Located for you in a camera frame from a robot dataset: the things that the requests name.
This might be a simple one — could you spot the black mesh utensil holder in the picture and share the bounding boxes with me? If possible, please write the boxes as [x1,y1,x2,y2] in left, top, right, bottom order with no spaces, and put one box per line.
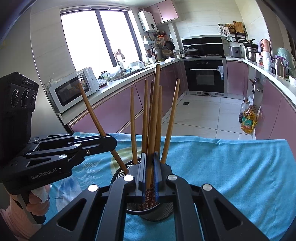
[110,157,175,222]

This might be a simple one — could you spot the bamboo chopstick red patterned end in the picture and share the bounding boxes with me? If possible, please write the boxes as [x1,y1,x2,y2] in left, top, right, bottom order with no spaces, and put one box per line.
[144,64,161,201]

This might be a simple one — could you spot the purple kitchen cabinets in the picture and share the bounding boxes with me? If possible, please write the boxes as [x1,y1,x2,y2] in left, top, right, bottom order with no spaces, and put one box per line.
[69,60,296,160]

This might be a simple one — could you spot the kitchen window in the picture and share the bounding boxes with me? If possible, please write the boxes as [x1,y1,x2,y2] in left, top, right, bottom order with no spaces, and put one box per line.
[61,9,142,76]

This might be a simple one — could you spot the left hand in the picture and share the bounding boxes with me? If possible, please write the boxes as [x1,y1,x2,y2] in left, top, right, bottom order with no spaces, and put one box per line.
[7,184,51,216]

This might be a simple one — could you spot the silver microwave oven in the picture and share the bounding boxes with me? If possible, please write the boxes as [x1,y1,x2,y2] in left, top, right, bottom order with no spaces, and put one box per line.
[49,67,99,113]

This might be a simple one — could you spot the blue floral tablecloth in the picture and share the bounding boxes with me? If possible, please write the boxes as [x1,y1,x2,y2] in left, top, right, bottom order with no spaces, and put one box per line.
[45,136,295,240]

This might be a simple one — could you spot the yellow cooking oil bottle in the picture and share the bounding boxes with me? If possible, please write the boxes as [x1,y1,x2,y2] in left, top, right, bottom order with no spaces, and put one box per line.
[241,105,257,134]

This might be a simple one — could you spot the silver refrigerator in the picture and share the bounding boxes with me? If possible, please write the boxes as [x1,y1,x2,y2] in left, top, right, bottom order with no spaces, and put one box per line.
[1,8,67,137]

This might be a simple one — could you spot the black built-in oven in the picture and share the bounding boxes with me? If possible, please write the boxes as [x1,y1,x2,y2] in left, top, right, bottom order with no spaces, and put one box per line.
[183,57,228,97]

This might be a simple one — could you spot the white water heater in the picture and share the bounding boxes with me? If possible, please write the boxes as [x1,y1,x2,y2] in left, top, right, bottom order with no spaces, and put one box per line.
[137,10,158,33]

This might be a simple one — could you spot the black range hood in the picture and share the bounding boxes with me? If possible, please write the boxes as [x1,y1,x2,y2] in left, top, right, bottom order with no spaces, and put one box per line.
[181,35,225,57]

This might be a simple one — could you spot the silver rice cooker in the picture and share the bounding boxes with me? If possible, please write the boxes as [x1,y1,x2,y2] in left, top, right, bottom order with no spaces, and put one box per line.
[229,45,244,58]

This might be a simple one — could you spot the steel pot on counter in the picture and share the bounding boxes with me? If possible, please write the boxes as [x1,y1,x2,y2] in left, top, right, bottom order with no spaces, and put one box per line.
[245,45,259,62]

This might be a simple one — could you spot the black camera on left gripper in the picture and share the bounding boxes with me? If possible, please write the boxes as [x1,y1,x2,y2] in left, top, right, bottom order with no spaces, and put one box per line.
[1,72,39,161]

